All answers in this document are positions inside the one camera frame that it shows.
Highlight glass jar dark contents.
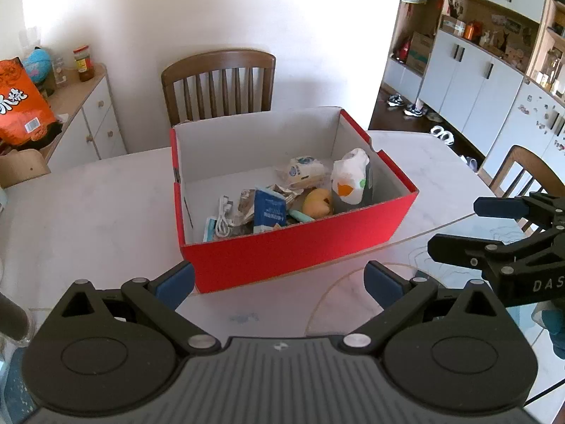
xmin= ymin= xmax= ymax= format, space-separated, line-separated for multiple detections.
xmin=0 ymin=294 xmax=35 ymax=347

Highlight teal green spoon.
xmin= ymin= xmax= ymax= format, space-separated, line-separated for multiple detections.
xmin=288 ymin=210 xmax=314 ymax=223

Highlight small blue globe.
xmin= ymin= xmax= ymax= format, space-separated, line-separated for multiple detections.
xmin=22 ymin=47 xmax=52 ymax=84

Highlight white grey large pouch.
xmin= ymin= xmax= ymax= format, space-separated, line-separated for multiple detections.
xmin=331 ymin=148 xmax=373 ymax=213

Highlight blue gloved right hand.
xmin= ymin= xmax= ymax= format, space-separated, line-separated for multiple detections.
xmin=531 ymin=299 xmax=565 ymax=360

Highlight orange snack bag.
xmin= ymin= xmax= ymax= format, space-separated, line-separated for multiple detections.
xmin=0 ymin=58 xmax=58 ymax=147

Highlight white charging cable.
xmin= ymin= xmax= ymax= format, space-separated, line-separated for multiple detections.
xmin=213 ymin=194 xmax=235 ymax=240

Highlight white sideboard cabinet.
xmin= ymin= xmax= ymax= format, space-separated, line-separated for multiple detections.
xmin=41 ymin=63 xmax=127 ymax=172

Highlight red cardboard box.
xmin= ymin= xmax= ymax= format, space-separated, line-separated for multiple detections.
xmin=171 ymin=107 xmax=418 ymax=293

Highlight red lid sauce jar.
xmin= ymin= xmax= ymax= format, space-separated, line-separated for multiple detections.
xmin=73 ymin=45 xmax=95 ymax=82

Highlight wooden high chair back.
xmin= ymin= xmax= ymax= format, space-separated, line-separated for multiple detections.
xmin=0 ymin=149 xmax=51 ymax=189

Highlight white snack pouch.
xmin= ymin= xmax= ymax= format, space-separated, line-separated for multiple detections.
xmin=202 ymin=216 xmax=218 ymax=243

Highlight silver foil wrapper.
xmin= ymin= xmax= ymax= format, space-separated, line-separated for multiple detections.
xmin=232 ymin=184 xmax=304 ymax=235

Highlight yellow squeaky toy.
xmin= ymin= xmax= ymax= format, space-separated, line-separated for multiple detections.
xmin=302 ymin=189 xmax=333 ymax=219

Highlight right wooden chair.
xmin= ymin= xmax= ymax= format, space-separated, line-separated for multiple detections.
xmin=488 ymin=143 xmax=565 ymax=235

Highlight far wooden chair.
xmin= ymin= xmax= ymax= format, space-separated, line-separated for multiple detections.
xmin=161 ymin=49 xmax=276 ymax=126

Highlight white wall cabinet unit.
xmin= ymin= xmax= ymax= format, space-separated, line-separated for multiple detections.
xmin=378 ymin=0 xmax=564 ymax=177

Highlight blue biscuit packet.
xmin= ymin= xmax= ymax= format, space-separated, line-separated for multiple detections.
xmin=254 ymin=188 xmax=287 ymax=234

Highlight blueberry bread packet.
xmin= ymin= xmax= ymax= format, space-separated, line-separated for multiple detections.
xmin=275 ymin=156 xmax=329 ymax=189

